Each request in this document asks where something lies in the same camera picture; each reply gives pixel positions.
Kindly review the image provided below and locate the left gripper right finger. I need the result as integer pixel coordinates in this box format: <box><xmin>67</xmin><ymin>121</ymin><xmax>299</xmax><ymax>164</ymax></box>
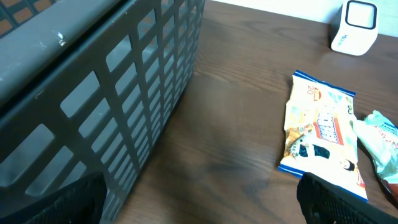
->
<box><xmin>297</xmin><ymin>172</ymin><xmax>397</xmax><ymax>224</ymax></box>

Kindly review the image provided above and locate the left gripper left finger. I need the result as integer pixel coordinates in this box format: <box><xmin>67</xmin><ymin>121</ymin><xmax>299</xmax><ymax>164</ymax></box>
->
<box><xmin>1</xmin><ymin>172</ymin><xmax>107</xmax><ymax>224</ymax></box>

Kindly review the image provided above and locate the yellow snack bag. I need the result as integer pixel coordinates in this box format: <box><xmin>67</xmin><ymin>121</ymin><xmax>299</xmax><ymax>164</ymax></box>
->
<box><xmin>278</xmin><ymin>70</ymin><xmax>368</xmax><ymax>202</ymax></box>

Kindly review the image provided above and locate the light green wipes packet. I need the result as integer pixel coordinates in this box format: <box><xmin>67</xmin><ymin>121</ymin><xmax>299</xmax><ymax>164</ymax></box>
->
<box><xmin>351</xmin><ymin>110</ymin><xmax>397</xmax><ymax>184</ymax></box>

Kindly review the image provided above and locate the white barcode scanner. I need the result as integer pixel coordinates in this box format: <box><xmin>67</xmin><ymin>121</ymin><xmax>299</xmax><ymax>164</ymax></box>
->
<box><xmin>328</xmin><ymin>0</ymin><xmax>379</xmax><ymax>56</ymax></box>

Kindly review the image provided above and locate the grey plastic basket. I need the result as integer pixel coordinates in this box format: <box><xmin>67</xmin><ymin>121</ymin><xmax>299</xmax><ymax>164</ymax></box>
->
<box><xmin>1</xmin><ymin>0</ymin><xmax>205</xmax><ymax>223</ymax></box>

